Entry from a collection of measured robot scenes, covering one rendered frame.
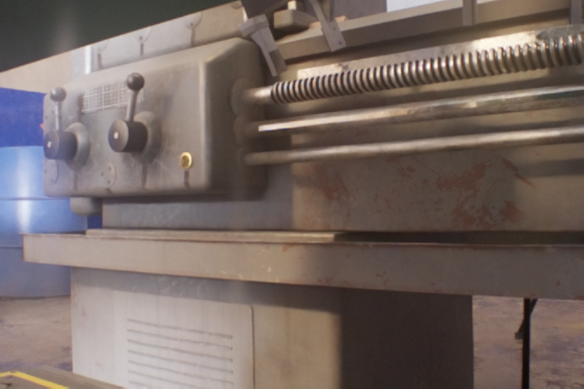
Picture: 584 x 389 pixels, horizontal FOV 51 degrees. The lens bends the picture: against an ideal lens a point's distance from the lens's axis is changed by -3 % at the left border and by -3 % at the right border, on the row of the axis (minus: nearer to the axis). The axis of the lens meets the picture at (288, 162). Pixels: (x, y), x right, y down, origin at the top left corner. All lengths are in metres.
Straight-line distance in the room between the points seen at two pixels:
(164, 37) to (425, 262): 0.80
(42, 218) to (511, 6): 3.26
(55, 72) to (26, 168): 1.15
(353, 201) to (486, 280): 0.36
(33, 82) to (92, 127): 3.42
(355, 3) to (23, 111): 3.47
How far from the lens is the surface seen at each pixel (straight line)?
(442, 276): 0.85
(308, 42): 1.17
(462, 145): 0.93
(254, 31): 1.06
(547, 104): 0.90
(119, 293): 1.43
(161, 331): 1.34
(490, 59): 0.92
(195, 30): 1.34
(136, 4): 0.46
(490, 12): 1.02
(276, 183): 1.21
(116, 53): 1.53
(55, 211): 3.91
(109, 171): 1.29
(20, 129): 4.66
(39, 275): 3.92
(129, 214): 1.51
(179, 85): 1.16
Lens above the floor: 0.52
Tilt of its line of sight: 4 degrees up
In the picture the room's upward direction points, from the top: 1 degrees counter-clockwise
